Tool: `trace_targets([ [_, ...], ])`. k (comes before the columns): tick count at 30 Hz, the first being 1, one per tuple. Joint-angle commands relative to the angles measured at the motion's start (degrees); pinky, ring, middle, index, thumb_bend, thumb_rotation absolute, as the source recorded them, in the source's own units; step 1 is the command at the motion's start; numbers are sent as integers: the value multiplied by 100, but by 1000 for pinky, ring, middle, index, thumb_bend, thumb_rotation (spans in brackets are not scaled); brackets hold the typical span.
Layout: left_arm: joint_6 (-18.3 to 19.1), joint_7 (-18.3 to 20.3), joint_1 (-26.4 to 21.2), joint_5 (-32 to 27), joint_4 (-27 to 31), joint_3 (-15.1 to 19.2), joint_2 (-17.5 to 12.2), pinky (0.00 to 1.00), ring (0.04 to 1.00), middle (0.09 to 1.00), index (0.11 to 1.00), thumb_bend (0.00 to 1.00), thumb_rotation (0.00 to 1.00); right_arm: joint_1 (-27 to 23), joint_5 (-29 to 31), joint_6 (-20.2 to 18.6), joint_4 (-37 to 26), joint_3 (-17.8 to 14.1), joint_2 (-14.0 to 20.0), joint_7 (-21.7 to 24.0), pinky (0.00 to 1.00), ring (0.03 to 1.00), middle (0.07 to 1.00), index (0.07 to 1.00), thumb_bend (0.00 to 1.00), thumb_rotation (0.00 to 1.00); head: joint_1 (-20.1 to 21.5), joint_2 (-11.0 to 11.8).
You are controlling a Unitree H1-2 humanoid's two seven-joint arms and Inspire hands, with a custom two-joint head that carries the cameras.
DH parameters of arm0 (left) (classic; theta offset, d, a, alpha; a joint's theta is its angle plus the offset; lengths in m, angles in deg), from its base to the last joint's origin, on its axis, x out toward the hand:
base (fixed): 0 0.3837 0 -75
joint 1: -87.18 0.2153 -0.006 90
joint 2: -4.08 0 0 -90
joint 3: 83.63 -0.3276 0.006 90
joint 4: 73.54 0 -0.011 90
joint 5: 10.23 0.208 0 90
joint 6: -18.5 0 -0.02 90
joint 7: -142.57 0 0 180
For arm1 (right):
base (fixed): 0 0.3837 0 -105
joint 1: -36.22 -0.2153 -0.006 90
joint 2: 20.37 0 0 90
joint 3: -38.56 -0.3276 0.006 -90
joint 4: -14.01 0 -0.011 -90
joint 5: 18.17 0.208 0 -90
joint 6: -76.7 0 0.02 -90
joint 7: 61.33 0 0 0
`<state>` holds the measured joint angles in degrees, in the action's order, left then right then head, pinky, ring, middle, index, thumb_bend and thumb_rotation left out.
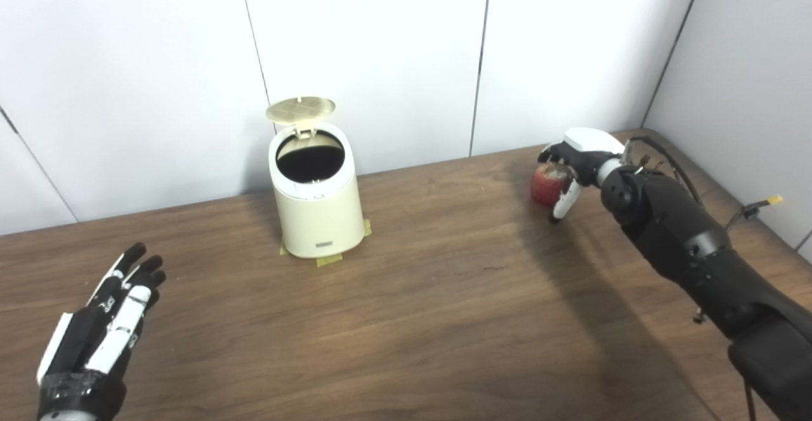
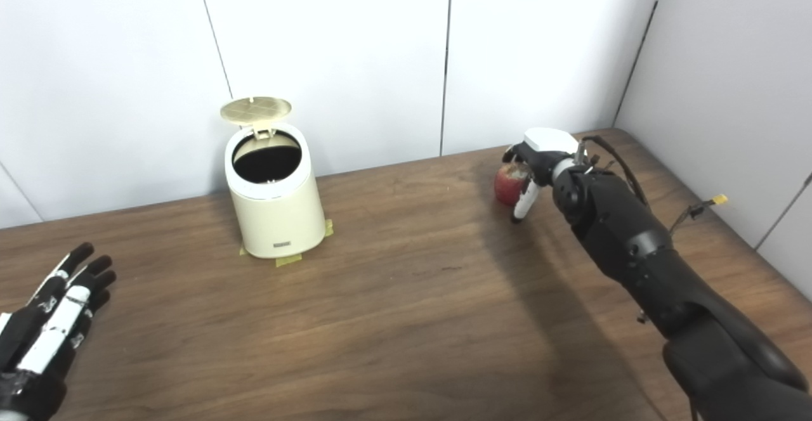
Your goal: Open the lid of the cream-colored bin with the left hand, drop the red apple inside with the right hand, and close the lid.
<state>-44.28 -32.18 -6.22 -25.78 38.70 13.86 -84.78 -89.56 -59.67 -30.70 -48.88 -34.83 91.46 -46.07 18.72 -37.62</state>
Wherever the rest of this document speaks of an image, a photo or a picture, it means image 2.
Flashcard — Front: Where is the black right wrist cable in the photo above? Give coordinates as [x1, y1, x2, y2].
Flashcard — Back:
[579, 134, 652, 207]

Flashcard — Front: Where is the cream-colored round bin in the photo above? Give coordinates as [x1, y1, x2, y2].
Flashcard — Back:
[225, 123, 326, 259]

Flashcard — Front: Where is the red apple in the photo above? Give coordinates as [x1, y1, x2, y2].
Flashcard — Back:
[494, 163, 532, 207]

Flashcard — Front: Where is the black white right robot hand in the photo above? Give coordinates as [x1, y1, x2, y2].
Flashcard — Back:
[502, 127, 583, 224]

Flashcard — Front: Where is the wire with yellow connector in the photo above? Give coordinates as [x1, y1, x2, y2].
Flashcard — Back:
[668, 194, 729, 235]

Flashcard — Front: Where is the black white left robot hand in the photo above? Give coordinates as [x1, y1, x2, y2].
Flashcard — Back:
[0, 242, 117, 421]

